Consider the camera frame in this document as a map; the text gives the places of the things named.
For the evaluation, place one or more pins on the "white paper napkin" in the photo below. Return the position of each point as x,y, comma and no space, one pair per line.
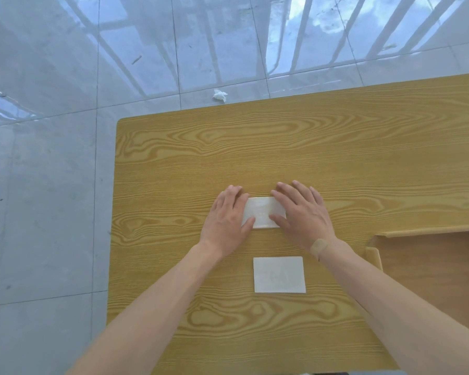
279,274
262,214

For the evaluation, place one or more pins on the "small dark twig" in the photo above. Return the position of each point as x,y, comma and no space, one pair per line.
136,60

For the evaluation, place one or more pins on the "person's right hand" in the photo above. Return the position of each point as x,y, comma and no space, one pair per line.
306,218

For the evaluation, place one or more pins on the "person's right forearm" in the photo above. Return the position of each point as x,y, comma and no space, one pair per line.
402,316

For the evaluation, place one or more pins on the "crumpled white tissue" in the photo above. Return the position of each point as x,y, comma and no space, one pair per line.
220,95

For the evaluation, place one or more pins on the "person's left hand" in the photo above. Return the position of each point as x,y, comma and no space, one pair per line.
224,226

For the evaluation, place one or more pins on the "small pale litter scrap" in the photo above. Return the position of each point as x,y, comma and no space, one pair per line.
389,46

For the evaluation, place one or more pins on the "person's left forearm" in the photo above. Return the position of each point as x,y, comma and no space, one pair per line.
148,312

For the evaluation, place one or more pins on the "wooden tray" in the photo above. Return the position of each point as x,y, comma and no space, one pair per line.
434,277

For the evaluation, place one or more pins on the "beige adhesive bandage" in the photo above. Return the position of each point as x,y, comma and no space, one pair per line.
319,247

